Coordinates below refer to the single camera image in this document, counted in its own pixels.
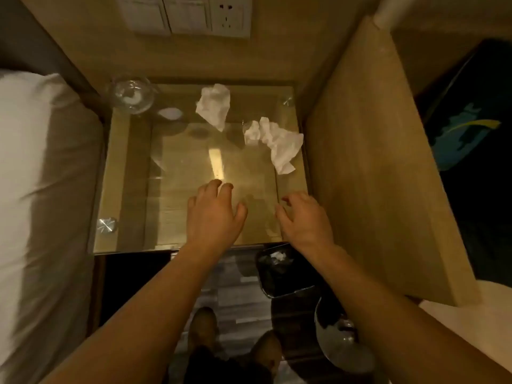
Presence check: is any glass-top bedside table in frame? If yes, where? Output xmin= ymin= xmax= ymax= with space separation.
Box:
xmin=87 ymin=77 xmax=311 ymax=254

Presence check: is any white bed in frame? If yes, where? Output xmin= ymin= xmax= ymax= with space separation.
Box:
xmin=0 ymin=69 xmax=105 ymax=384

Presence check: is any person's left hand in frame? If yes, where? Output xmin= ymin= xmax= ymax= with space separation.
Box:
xmin=187 ymin=179 xmax=249 ymax=254

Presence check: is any grey padded headboard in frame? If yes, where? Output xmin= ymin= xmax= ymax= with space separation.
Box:
xmin=0 ymin=0 xmax=105 ymax=116

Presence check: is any clear glass ashtray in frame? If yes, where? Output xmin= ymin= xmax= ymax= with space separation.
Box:
xmin=107 ymin=75 xmax=157 ymax=115

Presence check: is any blue yellow patterned cushion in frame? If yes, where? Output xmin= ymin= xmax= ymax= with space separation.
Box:
xmin=422 ymin=39 xmax=512 ymax=172

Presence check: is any white tissue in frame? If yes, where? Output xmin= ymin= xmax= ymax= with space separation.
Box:
xmin=243 ymin=117 xmax=305 ymax=175
xmin=195 ymin=83 xmax=231 ymax=132

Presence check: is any dark grey sofa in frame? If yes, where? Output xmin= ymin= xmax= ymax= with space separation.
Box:
xmin=415 ymin=37 xmax=512 ymax=286

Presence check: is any person's shoe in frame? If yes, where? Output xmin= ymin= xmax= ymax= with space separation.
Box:
xmin=250 ymin=331 xmax=283 ymax=377
xmin=188 ymin=307 xmax=219 ymax=356

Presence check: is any person's left forearm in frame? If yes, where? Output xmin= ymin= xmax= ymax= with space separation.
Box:
xmin=39 ymin=242 xmax=233 ymax=384

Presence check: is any round wooden table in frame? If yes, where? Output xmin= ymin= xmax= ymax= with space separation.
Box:
xmin=314 ymin=279 xmax=512 ymax=377

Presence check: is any person's left shoe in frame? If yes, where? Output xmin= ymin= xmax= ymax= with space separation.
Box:
xmin=188 ymin=307 xmax=219 ymax=356

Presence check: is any black trash bin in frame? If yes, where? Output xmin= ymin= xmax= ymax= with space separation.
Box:
xmin=255 ymin=243 xmax=321 ymax=299

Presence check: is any white wall socket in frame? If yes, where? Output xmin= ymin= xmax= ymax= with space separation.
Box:
xmin=210 ymin=0 xmax=253 ymax=38

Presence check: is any white round post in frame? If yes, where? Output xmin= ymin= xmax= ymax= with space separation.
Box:
xmin=372 ymin=0 xmax=418 ymax=30

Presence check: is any white wall switch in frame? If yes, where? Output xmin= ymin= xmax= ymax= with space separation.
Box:
xmin=164 ymin=0 xmax=213 ymax=35
xmin=116 ymin=0 xmax=171 ymax=36

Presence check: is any person's right shoe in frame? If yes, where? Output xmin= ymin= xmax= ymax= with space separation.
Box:
xmin=250 ymin=331 xmax=283 ymax=377

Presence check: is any person's right hand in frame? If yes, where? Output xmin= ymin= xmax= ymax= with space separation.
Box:
xmin=275 ymin=190 xmax=335 ymax=257

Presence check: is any person's right forearm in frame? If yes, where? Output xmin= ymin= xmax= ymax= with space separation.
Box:
xmin=308 ymin=243 xmax=512 ymax=384

